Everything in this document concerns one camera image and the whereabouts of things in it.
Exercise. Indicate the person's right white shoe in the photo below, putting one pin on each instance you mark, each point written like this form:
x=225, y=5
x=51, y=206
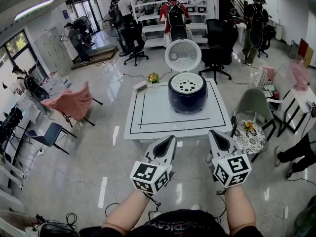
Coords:
x=195, y=207

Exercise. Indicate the grey lockers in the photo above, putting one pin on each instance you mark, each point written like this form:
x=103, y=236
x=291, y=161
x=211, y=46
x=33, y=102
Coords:
x=54, y=53

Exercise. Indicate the pink box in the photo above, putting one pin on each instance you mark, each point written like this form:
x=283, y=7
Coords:
x=269, y=70

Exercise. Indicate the wooden step platform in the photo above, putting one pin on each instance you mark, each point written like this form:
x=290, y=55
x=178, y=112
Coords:
x=96, y=57

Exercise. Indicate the floral round stool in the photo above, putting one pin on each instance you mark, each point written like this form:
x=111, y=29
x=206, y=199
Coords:
x=256, y=139

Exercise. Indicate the white desk with black frame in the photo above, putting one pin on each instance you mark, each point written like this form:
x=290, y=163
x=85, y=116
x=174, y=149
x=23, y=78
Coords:
x=301, y=95

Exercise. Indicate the white perforated steamer tray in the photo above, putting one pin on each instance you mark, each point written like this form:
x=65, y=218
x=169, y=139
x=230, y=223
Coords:
x=175, y=81

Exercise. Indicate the grey-green plastic chair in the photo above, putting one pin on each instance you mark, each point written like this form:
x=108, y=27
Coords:
x=254, y=102

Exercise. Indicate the white perforated basket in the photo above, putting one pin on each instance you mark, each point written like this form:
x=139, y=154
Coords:
x=263, y=76

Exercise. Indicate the person's right forearm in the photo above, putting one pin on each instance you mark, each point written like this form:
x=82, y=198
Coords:
x=239, y=206

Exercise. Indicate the potted orange flowers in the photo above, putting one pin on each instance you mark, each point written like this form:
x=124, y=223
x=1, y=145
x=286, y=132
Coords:
x=154, y=78

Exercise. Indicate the pink digital clock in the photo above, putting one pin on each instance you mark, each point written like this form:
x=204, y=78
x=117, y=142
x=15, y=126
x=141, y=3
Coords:
x=140, y=87

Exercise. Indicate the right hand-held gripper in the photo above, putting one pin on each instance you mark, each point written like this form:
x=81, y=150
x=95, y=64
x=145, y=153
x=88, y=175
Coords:
x=232, y=171

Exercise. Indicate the person's left forearm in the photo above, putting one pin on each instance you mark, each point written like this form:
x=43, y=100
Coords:
x=128, y=211

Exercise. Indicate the blue chair with black legs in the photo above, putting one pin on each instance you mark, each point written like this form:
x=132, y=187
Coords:
x=51, y=133

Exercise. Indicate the navy rice cooker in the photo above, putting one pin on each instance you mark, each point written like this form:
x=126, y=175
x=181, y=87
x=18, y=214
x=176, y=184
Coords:
x=187, y=102

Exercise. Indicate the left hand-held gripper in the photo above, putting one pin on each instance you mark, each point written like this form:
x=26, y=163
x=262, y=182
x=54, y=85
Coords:
x=148, y=174

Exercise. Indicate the white shelf unit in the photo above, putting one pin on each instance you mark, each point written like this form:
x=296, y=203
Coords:
x=150, y=42

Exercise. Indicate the chair draped with pink cloth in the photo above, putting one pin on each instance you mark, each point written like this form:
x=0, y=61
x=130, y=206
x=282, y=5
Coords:
x=71, y=102

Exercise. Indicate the person's black t-shirt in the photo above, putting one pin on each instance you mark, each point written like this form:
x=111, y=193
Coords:
x=172, y=226

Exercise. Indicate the black standing fan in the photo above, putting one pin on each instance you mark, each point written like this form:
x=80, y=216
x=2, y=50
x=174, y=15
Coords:
x=109, y=26

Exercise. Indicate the black office chair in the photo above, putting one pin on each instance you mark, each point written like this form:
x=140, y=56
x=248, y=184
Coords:
x=135, y=46
x=217, y=53
x=267, y=36

